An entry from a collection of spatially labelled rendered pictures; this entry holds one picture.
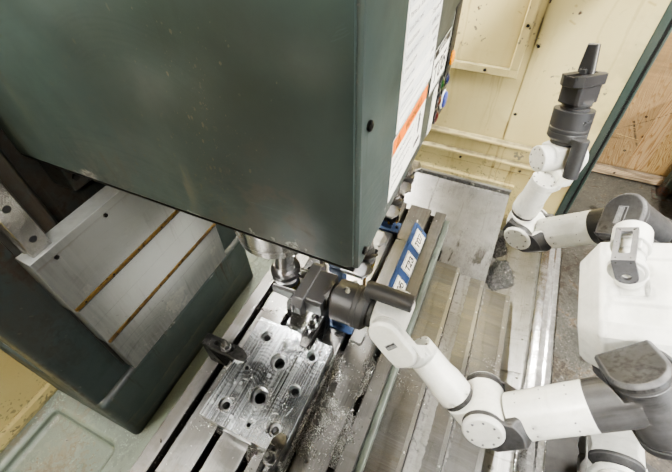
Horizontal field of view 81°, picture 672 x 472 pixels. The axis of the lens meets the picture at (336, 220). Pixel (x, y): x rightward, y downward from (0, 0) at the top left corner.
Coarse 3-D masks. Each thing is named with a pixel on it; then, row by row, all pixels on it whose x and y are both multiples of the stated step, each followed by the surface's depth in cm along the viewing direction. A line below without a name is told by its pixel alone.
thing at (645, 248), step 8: (616, 224) 78; (624, 224) 76; (632, 224) 75; (640, 224) 75; (640, 232) 74; (648, 232) 74; (624, 240) 74; (640, 240) 73; (648, 240) 73; (624, 248) 73; (640, 248) 72; (648, 248) 74; (640, 256) 71
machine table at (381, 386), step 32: (448, 224) 154; (384, 256) 144; (256, 288) 132; (416, 288) 131; (256, 320) 124; (288, 320) 124; (352, 352) 116; (192, 384) 111; (352, 384) 110; (384, 384) 110; (192, 416) 105; (160, 448) 100; (192, 448) 100; (224, 448) 100; (320, 448) 99; (352, 448) 99
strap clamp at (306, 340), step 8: (328, 312) 116; (312, 320) 107; (320, 320) 111; (328, 320) 119; (304, 328) 110; (320, 328) 118; (304, 336) 108; (312, 336) 108; (320, 336) 119; (304, 344) 108
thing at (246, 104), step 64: (0, 0) 44; (64, 0) 39; (128, 0) 36; (192, 0) 33; (256, 0) 31; (320, 0) 29; (384, 0) 31; (448, 0) 54; (0, 64) 53; (64, 64) 47; (128, 64) 42; (192, 64) 38; (256, 64) 35; (320, 64) 32; (384, 64) 36; (64, 128) 57; (128, 128) 50; (192, 128) 45; (256, 128) 40; (320, 128) 37; (384, 128) 43; (128, 192) 63; (192, 192) 54; (256, 192) 48; (320, 192) 43; (384, 192) 52; (320, 256) 52
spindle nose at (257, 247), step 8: (240, 240) 68; (248, 240) 66; (256, 240) 65; (248, 248) 68; (256, 248) 67; (264, 248) 66; (272, 248) 66; (280, 248) 66; (264, 256) 68; (272, 256) 68; (280, 256) 68; (288, 256) 68
